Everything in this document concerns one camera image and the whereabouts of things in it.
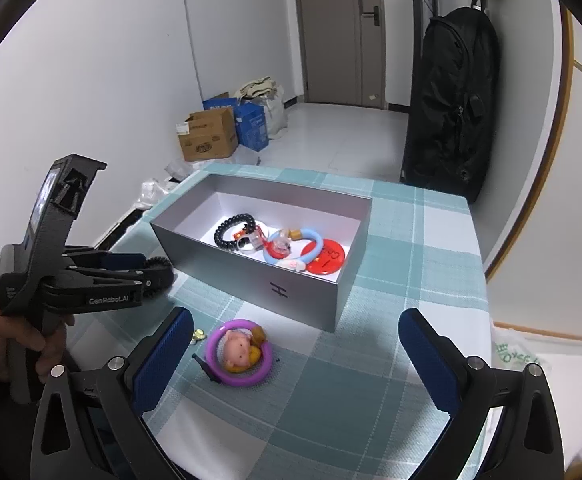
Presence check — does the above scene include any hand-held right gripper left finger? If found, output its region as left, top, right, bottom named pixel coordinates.
left=31, top=306, right=194, bottom=480

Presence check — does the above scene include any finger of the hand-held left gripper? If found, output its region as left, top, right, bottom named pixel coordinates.
left=66, top=246, right=149, bottom=273
left=70, top=266, right=176, bottom=293

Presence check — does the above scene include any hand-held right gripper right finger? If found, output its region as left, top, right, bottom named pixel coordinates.
left=398, top=308, right=564, bottom=480

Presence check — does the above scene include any purple ring bracelet with pig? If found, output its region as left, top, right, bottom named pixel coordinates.
left=206, top=318, right=273, bottom=387

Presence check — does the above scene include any black bead bracelet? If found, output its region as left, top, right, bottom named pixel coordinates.
left=214, top=213, right=256, bottom=250

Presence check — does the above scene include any grey box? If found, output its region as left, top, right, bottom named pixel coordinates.
left=149, top=173, right=374, bottom=333

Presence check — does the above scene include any red round pin badge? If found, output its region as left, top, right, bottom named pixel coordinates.
left=303, top=238, right=348, bottom=276

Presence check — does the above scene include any blue ring bracelet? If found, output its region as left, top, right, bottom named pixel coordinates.
left=262, top=227, right=324, bottom=271

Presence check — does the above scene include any person's left hand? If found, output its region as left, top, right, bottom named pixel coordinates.
left=0, top=297, right=69, bottom=382

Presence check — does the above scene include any silver plastic mailer bag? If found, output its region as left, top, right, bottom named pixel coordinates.
left=138, top=177, right=179, bottom=211

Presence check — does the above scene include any teal checkered tablecloth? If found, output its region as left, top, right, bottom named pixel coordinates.
left=66, top=160, right=494, bottom=480

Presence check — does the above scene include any grey plastic mailer bag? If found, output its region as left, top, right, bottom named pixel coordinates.
left=163, top=157, right=206, bottom=183

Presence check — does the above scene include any white plastic bag green print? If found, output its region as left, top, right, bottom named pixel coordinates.
left=488, top=322, right=582, bottom=461

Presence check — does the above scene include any brown cardboard box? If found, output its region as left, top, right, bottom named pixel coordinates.
left=175, top=107, right=240, bottom=162

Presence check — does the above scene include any blue cardboard box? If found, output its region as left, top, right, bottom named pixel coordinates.
left=202, top=92, right=270, bottom=152

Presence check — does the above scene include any white woven sack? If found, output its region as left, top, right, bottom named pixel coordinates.
left=263, top=91, right=289, bottom=142

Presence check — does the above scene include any beige cloth bundle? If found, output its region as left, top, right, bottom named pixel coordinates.
left=234, top=76, right=279, bottom=106

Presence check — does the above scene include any black backpack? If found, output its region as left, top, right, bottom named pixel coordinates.
left=400, top=6, right=500, bottom=204

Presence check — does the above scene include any grey-brown door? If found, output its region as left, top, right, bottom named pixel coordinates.
left=292, top=0, right=386, bottom=109

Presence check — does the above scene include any black metal rack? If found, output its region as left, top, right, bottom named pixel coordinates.
left=401, top=0, right=464, bottom=111

